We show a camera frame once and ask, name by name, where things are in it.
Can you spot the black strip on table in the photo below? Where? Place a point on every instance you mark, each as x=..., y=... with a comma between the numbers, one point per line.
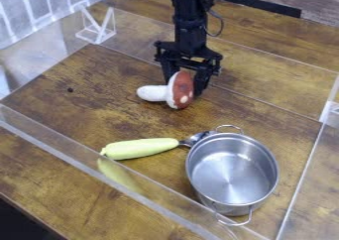
x=269, y=7

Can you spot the red and white toy mushroom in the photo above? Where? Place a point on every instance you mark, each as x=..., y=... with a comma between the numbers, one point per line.
x=176, y=93

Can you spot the clear acrylic barrier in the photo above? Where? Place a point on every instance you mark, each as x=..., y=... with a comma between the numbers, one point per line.
x=311, y=218
x=89, y=197

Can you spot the green handled spoon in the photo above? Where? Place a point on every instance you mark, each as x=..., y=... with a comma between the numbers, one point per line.
x=124, y=150

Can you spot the silver pot with handles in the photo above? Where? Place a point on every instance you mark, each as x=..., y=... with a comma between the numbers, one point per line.
x=232, y=172

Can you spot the clear acrylic right barrier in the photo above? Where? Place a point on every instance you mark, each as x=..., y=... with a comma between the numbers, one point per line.
x=311, y=218

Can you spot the clear acrylic triangle bracket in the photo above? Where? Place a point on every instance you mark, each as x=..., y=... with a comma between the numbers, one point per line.
x=95, y=33

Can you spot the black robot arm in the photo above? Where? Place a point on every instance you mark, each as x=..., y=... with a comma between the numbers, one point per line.
x=188, y=51

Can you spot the clear acrylic front barrier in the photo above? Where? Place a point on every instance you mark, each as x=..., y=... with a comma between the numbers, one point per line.
x=89, y=197

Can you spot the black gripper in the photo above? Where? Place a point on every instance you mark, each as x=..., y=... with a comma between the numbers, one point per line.
x=204, y=61

